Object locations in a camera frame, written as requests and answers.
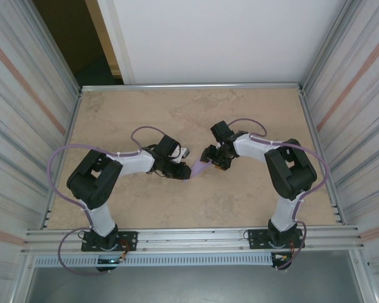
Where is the aluminium table end bar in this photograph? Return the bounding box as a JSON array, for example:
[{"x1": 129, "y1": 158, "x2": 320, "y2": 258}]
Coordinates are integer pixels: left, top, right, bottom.
[{"x1": 80, "y1": 82, "x2": 304, "y2": 92}]

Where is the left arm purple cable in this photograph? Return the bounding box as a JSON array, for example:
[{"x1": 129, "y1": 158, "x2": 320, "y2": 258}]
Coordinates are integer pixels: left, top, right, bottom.
[{"x1": 47, "y1": 126, "x2": 159, "y2": 277}]

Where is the long aluminium mounting rail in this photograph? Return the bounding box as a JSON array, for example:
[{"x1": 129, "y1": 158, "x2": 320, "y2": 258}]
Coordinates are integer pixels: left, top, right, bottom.
[{"x1": 20, "y1": 225, "x2": 366, "y2": 255}]

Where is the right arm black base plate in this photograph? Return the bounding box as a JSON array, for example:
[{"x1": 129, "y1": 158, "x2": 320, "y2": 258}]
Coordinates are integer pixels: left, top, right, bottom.
[{"x1": 248, "y1": 227, "x2": 305, "y2": 250}]

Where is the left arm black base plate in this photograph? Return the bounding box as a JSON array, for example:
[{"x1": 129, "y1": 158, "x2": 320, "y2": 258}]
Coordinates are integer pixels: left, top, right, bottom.
[{"x1": 81, "y1": 231, "x2": 138, "y2": 253}]

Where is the slotted pale cable duct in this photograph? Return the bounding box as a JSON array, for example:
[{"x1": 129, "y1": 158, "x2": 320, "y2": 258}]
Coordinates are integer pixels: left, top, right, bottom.
[{"x1": 33, "y1": 254, "x2": 274, "y2": 268}]

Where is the aluminium table side rail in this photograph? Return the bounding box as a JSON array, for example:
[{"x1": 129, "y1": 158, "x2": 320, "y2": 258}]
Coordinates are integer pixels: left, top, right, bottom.
[
  {"x1": 44, "y1": 90, "x2": 83, "y2": 230},
  {"x1": 298, "y1": 88, "x2": 345, "y2": 225}
]

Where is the white door frame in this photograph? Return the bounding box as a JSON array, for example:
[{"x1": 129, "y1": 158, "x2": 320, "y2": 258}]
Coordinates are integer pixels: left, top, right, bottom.
[{"x1": 83, "y1": 0, "x2": 136, "y2": 85}]

